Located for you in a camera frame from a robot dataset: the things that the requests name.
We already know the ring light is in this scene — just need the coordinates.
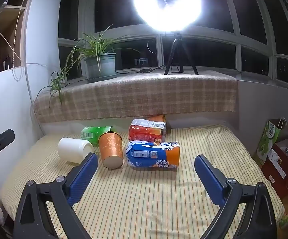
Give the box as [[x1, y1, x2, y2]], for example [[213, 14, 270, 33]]
[[133, 0, 202, 33]]

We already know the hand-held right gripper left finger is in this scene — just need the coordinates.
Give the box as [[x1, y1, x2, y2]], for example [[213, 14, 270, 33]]
[[13, 152, 99, 239]]

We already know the red cup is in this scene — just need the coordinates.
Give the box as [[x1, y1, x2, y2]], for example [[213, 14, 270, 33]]
[[128, 119, 167, 143]]

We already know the black tripod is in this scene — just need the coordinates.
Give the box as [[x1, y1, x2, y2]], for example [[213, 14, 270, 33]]
[[164, 31, 199, 75]]

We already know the cardboard box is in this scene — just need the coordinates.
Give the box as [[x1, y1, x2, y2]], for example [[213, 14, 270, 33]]
[[271, 129, 288, 177]]

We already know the plaid blanket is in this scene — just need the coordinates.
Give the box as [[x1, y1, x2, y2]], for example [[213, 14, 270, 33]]
[[33, 71, 238, 123]]

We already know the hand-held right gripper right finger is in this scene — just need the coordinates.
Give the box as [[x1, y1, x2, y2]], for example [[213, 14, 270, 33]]
[[194, 154, 278, 239]]

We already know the wooden shelf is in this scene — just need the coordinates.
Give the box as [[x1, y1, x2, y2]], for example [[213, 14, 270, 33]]
[[0, 0, 36, 78]]

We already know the red box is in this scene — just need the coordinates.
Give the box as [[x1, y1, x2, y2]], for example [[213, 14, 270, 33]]
[[261, 149, 288, 200]]

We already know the green cup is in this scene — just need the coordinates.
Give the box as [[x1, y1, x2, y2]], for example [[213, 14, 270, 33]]
[[81, 126, 117, 147]]

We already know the striped bed sheet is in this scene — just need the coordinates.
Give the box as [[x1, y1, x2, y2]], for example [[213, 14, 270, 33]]
[[0, 124, 285, 239]]

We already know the green white paper bag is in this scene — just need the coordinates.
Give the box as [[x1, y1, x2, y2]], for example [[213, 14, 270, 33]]
[[256, 119, 288, 165]]

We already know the spider plant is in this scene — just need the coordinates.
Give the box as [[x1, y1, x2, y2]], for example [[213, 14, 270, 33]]
[[37, 25, 139, 105]]

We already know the black cable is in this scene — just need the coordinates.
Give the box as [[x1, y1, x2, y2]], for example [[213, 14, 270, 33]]
[[115, 65, 165, 74]]

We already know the grey flower pot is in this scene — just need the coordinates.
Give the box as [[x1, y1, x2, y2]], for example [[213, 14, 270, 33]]
[[84, 53, 116, 78]]

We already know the white thin cable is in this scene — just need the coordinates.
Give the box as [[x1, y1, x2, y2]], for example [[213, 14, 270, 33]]
[[0, 21, 47, 67]]

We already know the white cup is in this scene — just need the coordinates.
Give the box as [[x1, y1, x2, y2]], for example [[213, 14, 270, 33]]
[[58, 137, 94, 164]]

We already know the beaded pull cord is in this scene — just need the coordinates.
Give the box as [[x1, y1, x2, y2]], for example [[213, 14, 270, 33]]
[[11, 0, 33, 81]]

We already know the blue and orange cup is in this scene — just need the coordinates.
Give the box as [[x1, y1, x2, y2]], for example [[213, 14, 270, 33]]
[[125, 141, 180, 171]]

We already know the orange paper cup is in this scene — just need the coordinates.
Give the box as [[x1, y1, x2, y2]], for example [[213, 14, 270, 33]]
[[98, 132, 124, 169]]

